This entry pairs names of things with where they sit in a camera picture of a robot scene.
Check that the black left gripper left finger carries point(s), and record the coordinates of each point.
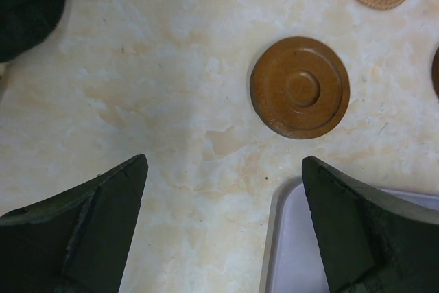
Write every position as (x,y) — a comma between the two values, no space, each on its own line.
(75,241)

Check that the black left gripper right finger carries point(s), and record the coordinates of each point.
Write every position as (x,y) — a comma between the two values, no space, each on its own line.
(369,240)

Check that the brown wooden coaster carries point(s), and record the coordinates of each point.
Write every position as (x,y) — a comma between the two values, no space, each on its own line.
(435,72)
(299,88)

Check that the lavender plastic tray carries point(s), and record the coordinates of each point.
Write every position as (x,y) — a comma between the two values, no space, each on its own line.
(292,261)

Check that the black floral plush blanket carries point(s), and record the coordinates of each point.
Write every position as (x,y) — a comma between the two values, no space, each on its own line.
(26,24)

